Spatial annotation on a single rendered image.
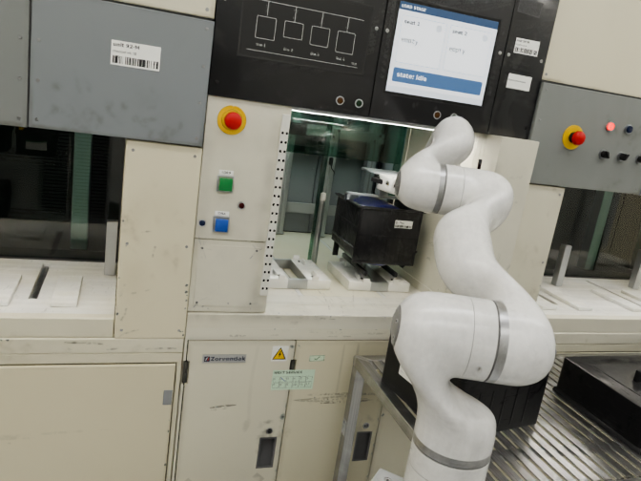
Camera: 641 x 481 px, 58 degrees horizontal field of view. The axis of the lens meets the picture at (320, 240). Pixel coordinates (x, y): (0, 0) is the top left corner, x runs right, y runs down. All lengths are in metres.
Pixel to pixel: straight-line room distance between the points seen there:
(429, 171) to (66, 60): 0.78
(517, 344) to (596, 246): 1.81
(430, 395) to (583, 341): 1.28
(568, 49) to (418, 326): 1.14
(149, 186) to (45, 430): 0.65
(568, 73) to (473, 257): 0.94
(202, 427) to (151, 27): 1.00
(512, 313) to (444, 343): 0.11
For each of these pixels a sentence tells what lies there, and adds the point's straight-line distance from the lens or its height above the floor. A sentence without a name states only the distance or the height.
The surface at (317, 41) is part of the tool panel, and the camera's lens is 1.42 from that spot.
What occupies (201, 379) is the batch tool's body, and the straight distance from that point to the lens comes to 1.56.
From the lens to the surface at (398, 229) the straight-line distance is 1.79.
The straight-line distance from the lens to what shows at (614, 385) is 1.62.
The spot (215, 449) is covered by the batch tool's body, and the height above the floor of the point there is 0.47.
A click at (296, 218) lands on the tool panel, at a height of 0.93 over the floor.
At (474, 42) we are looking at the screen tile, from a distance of 1.60.
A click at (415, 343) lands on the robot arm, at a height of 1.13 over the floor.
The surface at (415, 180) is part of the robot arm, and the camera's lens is 1.12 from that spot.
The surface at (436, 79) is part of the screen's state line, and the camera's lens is 1.54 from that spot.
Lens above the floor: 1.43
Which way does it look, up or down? 14 degrees down
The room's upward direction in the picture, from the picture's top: 9 degrees clockwise
